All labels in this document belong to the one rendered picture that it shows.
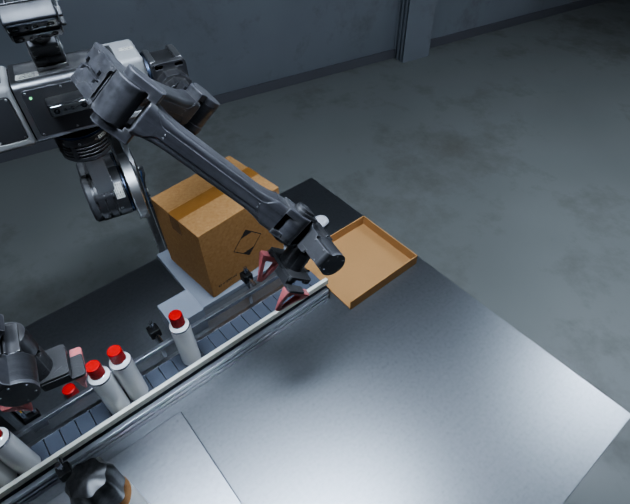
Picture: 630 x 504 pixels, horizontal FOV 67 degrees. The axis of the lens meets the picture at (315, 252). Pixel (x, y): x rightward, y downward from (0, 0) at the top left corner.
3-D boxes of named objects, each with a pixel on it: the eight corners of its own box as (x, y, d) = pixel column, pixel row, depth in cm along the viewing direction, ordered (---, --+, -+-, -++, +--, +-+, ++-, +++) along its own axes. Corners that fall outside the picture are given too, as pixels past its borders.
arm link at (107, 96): (81, 22, 74) (46, 73, 77) (141, 81, 74) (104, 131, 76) (202, 86, 118) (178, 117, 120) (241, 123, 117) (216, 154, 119)
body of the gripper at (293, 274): (286, 283, 101) (305, 257, 98) (266, 252, 107) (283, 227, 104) (307, 286, 106) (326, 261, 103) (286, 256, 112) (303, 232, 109)
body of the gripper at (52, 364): (73, 377, 83) (55, 355, 77) (10, 403, 80) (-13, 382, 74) (67, 348, 87) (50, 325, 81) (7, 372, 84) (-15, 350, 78)
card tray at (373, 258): (350, 309, 148) (351, 302, 145) (299, 262, 162) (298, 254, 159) (416, 263, 161) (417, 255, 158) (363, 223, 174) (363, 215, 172)
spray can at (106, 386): (115, 420, 119) (85, 380, 104) (106, 405, 122) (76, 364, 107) (134, 407, 121) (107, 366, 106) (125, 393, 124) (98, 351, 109)
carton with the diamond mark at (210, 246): (214, 298, 149) (197, 237, 129) (171, 259, 161) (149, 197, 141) (284, 248, 164) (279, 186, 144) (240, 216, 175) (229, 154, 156)
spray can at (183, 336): (188, 370, 128) (170, 327, 114) (179, 357, 131) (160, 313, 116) (205, 359, 131) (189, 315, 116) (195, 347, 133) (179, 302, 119)
